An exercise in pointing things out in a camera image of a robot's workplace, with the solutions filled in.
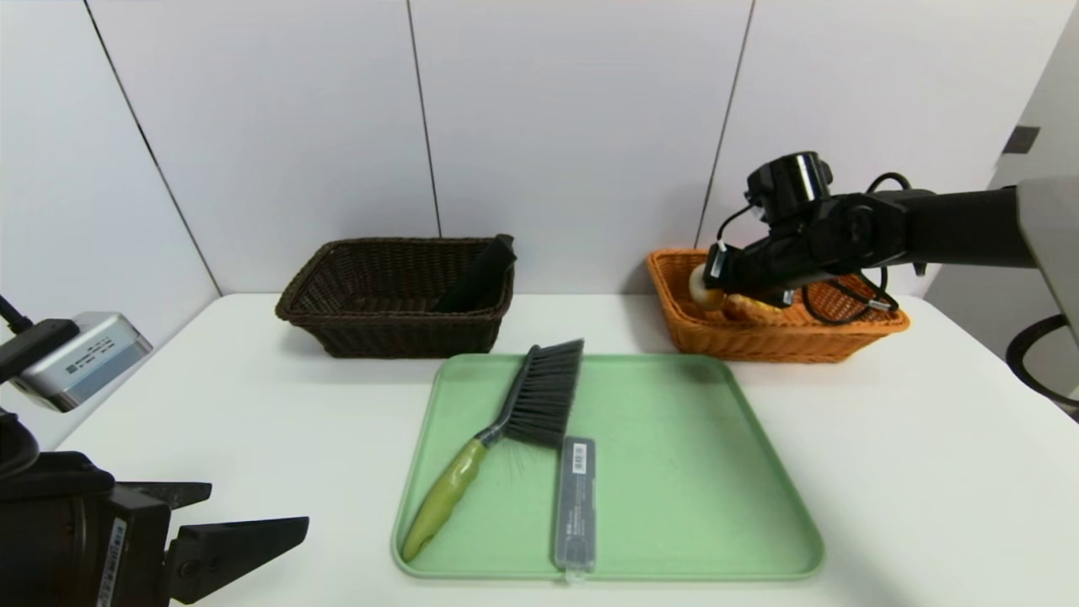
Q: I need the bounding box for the orange wicker basket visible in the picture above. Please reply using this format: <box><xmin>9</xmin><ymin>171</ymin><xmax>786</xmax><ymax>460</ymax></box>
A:
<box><xmin>647</xmin><ymin>249</ymin><xmax>910</xmax><ymax>364</ymax></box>

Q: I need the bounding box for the light green plastic tray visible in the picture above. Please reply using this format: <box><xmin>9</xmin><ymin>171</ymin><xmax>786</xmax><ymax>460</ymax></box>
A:
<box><xmin>391</xmin><ymin>352</ymin><xmax>825</xmax><ymax>583</ymax></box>

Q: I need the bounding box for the grey brush with green handle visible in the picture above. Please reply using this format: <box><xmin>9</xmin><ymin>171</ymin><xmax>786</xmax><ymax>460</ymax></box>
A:
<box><xmin>401</xmin><ymin>339</ymin><xmax>585</xmax><ymax>563</ymax></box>

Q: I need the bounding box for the slim transparent grey pen case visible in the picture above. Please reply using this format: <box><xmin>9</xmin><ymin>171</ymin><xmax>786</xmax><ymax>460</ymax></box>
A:
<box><xmin>553</xmin><ymin>436</ymin><xmax>598</xmax><ymax>583</ymax></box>

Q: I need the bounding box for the black glasses case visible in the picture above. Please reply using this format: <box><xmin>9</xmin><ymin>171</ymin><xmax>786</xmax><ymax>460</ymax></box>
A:
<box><xmin>432</xmin><ymin>234</ymin><xmax>517</xmax><ymax>314</ymax></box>

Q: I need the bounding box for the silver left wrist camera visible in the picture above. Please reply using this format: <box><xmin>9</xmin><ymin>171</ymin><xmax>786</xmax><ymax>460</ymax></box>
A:
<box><xmin>10</xmin><ymin>312</ymin><xmax>154</xmax><ymax>414</ymax></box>

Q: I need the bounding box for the dark brown wicker basket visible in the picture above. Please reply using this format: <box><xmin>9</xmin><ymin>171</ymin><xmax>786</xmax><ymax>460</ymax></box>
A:
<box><xmin>275</xmin><ymin>237</ymin><xmax>515</xmax><ymax>359</ymax></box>

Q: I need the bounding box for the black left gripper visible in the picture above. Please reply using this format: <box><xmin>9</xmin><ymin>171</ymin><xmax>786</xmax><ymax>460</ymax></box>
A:
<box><xmin>0</xmin><ymin>481</ymin><xmax>310</xmax><ymax>607</ymax></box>

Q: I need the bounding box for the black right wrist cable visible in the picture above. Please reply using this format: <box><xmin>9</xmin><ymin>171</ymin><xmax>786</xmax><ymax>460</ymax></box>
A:
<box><xmin>801</xmin><ymin>268</ymin><xmax>899</xmax><ymax>326</ymax></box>

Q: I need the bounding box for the black left camera cable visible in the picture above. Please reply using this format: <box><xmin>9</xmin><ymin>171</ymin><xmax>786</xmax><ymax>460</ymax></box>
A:
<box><xmin>0</xmin><ymin>295</ymin><xmax>35</xmax><ymax>334</ymax></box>

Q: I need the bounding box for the round egg yolk pastry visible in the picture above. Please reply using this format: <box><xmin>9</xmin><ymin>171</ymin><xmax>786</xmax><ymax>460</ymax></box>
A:
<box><xmin>689</xmin><ymin>263</ymin><xmax>727</xmax><ymax>311</ymax></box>

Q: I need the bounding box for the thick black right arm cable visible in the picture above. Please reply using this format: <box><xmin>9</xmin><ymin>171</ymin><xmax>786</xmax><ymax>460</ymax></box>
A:
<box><xmin>1005</xmin><ymin>314</ymin><xmax>1079</xmax><ymax>416</ymax></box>

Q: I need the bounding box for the pink cream puff pastry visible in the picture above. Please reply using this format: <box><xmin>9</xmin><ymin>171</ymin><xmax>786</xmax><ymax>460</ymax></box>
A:
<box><xmin>725</xmin><ymin>291</ymin><xmax>793</xmax><ymax>325</ymax></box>

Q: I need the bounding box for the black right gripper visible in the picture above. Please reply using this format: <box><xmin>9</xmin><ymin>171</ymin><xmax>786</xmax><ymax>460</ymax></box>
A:
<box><xmin>701</xmin><ymin>242</ymin><xmax>776</xmax><ymax>296</ymax></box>

